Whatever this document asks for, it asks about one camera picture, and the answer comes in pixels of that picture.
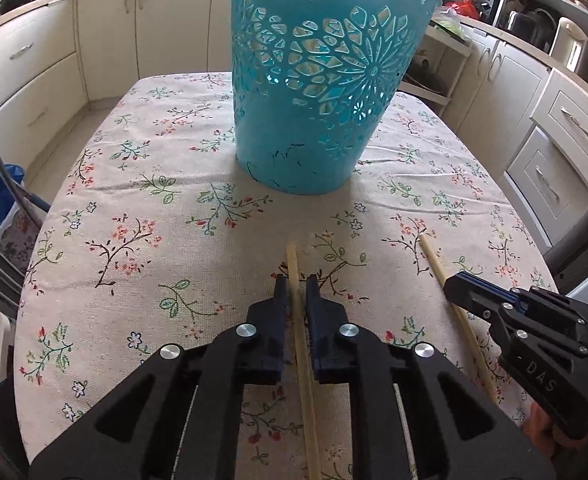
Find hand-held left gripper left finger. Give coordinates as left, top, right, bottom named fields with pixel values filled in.
left=29, top=275, right=289, bottom=480

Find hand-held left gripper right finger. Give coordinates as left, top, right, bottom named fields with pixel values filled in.
left=305, top=274, right=558, bottom=480

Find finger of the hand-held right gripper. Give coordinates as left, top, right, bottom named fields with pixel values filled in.
left=455, top=270, right=588, bottom=327
left=442, top=274, right=588, bottom=359

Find bamboo chopstick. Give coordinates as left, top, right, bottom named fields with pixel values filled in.
left=418, top=234, right=500, bottom=406
left=285, top=243, right=323, bottom=480

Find teal perforated plastic basket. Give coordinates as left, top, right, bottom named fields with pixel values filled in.
left=230, top=0, right=444, bottom=196

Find person's right hand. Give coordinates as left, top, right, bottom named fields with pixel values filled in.
left=523, top=401, right=588, bottom=462

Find cream panelled drawer unit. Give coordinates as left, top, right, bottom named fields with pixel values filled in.
left=503, top=67, right=588, bottom=248

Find cream panelled door cabinet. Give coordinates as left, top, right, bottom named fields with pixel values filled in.
left=454, top=25, right=555, bottom=171

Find open wooden shelf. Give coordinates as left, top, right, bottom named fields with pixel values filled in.
left=403, top=27, right=475, bottom=117

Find floral tablecloth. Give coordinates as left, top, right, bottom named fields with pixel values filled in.
left=14, top=71, right=561, bottom=480

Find white thermos jug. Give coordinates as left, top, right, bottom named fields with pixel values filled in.
left=550, top=16, right=588, bottom=80

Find black countertop appliance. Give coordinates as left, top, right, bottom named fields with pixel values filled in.
left=503, top=6, right=556, bottom=52

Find green vegetables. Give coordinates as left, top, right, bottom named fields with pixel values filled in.
left=430, top=11, right=469, bottom=37

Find red plastic bag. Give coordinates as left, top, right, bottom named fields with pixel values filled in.
left=446, top=0, right=481, bottom=22

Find cream drawer cabinet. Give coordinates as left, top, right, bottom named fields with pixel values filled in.
left=0, top=0, right=91, bottom=173

